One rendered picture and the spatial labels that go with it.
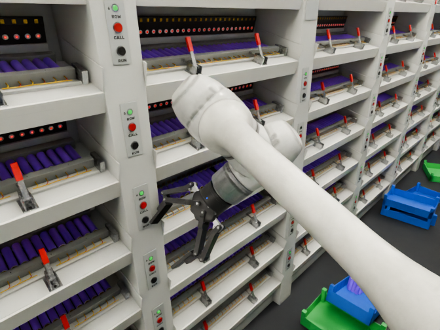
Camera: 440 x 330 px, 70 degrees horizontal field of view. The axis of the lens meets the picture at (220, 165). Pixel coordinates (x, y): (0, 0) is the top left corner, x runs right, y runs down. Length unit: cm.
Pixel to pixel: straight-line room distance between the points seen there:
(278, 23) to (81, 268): 97
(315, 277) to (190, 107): 148
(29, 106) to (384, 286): 59
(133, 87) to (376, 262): 55
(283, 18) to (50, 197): 90
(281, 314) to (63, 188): 124
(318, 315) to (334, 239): 129
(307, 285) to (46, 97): 154
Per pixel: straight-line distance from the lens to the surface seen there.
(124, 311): 98
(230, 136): 49
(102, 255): 85
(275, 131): 64
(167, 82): 76
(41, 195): 73
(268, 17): 123
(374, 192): 249
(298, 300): 175
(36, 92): 68
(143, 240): 85
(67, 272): 83
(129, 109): 71
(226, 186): 67
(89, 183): 74
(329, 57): 134
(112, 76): 68
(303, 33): 116
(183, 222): 92
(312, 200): 43
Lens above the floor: 127
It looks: 24 degrees down
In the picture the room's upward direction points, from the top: 1 degrees counter-clockwise
